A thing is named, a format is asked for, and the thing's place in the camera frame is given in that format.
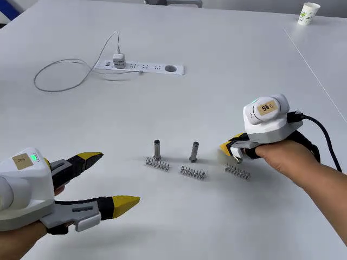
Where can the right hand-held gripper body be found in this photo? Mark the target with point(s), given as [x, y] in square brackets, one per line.
[267, 119]

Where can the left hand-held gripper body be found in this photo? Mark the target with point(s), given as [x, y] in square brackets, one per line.
[25, 189]

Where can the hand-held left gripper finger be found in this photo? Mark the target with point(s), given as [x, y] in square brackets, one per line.
[78, 161]
[108, 207]

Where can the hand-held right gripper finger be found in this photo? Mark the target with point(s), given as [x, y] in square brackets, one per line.
[227, 149]
[238, 138]

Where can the metal pin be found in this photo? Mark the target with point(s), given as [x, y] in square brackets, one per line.
[194, 151]
[157, 149]
[238, 160]

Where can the metal coil spring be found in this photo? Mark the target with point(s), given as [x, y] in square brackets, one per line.
[157, 164]
[237, 172]
[193, 173]

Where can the person's right forearm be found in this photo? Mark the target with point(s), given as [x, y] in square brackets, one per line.
[330, 195]

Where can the person's left forearm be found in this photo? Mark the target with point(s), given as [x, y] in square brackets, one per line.
[6, 256]

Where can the person's right hand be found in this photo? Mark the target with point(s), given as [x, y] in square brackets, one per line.
[287, 159]

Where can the person's left hand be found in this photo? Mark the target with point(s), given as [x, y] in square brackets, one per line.
[19, 241]

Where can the white charger plug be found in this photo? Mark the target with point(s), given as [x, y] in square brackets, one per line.
[119, 61]

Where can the white power strip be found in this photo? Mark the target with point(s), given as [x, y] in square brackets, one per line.
[151, 67]

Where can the paper cup with green print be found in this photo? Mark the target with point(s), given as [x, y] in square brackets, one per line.
[308, 14]

